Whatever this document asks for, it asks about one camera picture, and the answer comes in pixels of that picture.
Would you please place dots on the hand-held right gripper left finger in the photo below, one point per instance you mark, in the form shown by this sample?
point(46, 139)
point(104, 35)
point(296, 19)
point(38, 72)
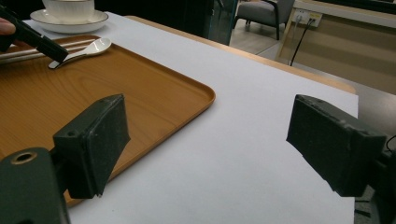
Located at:
point(93, 146)

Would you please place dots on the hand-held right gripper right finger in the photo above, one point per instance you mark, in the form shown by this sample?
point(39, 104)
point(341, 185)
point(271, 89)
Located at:
point(333, 146)

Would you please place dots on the white chopstick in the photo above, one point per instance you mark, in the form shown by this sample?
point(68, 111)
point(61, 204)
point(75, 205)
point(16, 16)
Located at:
point(18, 58)
point(18, 52)

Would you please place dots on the white bowl with dark rim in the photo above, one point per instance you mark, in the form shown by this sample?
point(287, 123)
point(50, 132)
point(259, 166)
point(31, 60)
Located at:
point(68, 11)

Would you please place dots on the white ceramic spoon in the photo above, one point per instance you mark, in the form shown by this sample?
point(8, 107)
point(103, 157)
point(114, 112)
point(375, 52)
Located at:
point(96, 46)

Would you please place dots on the white plate with dark rim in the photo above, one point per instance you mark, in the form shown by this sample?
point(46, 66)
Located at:
point(93, 22)

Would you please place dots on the wood-grain serving tray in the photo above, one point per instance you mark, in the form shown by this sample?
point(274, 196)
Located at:
point(109, 77)

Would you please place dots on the beige wooden counter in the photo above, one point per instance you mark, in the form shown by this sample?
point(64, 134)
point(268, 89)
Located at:
point(358, 46)

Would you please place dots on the white table sheet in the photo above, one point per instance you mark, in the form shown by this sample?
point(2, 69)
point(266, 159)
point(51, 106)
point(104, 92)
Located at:
point(233, 109)

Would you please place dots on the dark glass cabinet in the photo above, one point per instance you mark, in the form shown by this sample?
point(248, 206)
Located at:
point(155, 15)

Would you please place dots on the grey armchair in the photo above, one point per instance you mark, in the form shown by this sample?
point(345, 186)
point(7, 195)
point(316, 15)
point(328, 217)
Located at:
point(258, 9)

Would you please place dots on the white wall socket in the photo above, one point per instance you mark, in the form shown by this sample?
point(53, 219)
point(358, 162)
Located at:
point(299, 15)

